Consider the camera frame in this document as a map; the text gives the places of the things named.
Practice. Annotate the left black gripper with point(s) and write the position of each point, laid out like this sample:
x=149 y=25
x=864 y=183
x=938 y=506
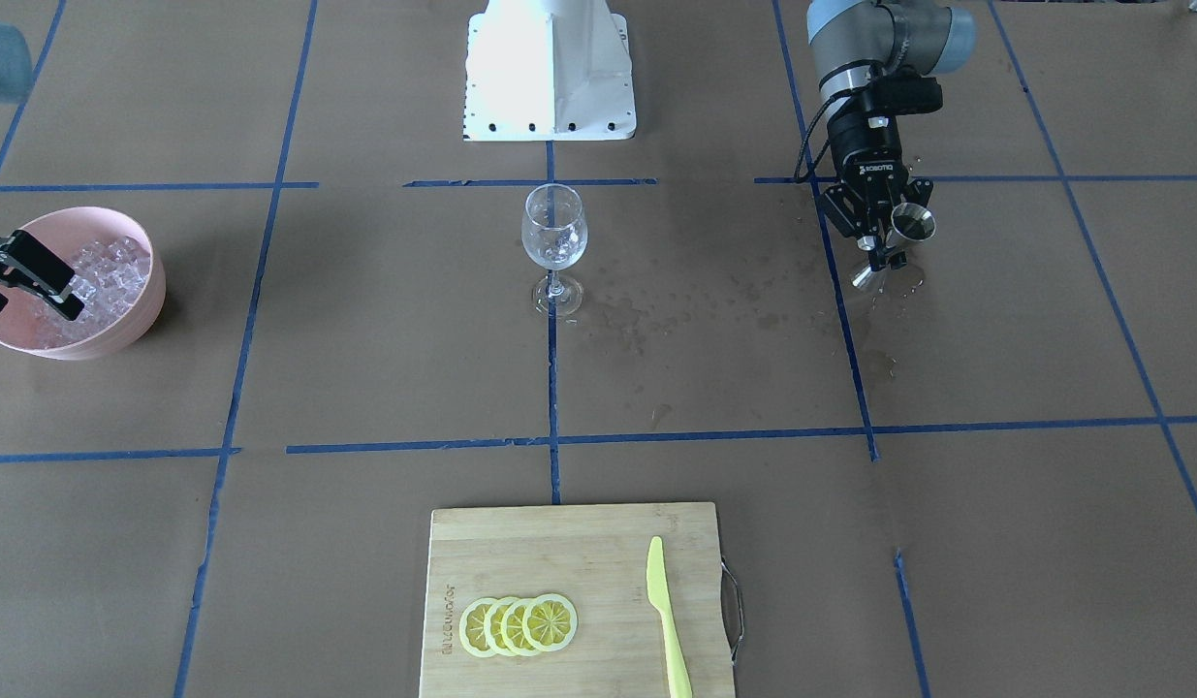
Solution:
x=866 y=155

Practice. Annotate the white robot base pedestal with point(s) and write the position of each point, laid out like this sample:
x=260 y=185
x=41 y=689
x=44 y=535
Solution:
x=548 y=71

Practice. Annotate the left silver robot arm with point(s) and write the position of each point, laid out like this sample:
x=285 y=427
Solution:
x=877 y=61

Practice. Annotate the steel jigger measuring cup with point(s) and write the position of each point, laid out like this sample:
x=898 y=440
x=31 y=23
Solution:
x=910 y=224

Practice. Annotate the yellow plastic knife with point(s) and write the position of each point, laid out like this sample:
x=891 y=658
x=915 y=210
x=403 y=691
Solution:
x=658 y=596

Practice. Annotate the clear wine glass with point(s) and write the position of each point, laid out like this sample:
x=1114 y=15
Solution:
x=554 y=235

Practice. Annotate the pink bowl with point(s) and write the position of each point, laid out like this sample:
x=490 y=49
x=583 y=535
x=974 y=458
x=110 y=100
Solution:
x=66 y=231

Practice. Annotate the bamboo cutting board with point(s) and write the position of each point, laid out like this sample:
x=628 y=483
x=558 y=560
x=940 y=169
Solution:
x=595 y=555

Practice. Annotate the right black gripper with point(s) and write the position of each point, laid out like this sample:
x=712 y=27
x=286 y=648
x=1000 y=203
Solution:
x=28 y=262

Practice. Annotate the pile of clear ice cubes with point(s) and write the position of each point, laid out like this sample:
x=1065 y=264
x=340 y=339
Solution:
x=109 y=276

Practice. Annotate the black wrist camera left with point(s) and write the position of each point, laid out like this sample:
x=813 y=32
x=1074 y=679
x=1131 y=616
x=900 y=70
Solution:
x=896 y=95

